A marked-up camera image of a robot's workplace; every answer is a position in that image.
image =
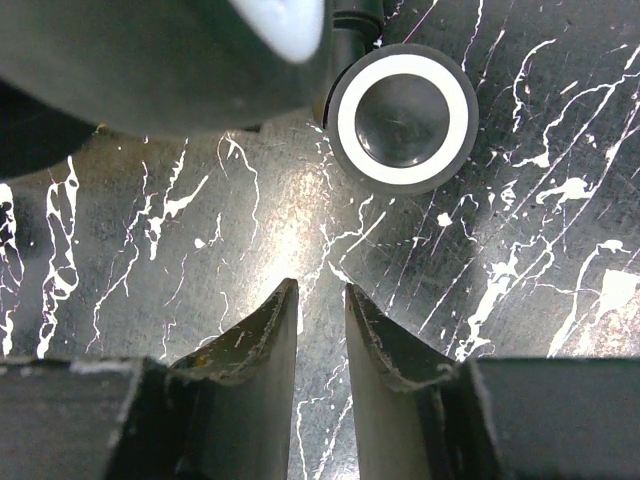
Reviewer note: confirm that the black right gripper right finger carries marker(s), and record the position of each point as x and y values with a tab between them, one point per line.
420	415

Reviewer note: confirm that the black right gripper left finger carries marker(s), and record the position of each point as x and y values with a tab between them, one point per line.
221	412

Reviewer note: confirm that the yellow Pikachu suitcase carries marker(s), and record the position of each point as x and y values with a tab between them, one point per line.
401	119

